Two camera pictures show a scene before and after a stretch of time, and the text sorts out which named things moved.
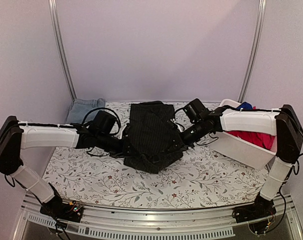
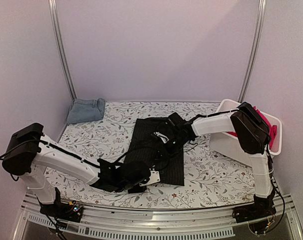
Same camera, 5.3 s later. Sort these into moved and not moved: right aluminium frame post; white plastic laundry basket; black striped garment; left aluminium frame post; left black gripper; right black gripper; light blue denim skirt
Moved: left black gripper; right black gripper; black striped garment
Not moved: light blue denim skirt; white plastic laundry basket; right aluminium frame post; left aluminium frame post
